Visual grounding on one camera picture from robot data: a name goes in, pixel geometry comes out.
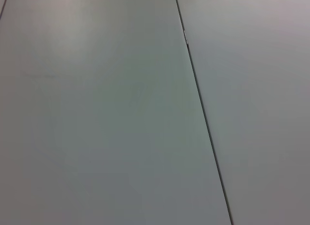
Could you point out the small white seam sticker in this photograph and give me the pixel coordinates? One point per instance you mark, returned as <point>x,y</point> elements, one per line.
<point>186,37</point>

